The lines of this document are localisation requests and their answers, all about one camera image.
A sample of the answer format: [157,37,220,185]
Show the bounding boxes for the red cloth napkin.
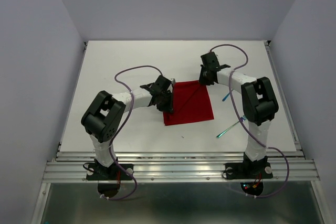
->
[163,80,214,126]

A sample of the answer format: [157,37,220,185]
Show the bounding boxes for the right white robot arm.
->
[199,52,279,177]

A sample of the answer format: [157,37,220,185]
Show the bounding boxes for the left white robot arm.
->
[81,75,175,179]

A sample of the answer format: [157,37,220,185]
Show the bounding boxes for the iridescent metal spoon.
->
[222,92,230,102]

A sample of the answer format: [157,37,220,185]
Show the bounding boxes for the iridescent metal fork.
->
[216,115,246,139]

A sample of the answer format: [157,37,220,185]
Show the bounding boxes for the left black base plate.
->
[83,163,132,181]

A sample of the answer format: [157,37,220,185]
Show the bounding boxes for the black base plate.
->
[83,163,132,181]
[222,163,273,180]

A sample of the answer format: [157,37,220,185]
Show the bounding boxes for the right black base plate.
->
[222,163,273,180]

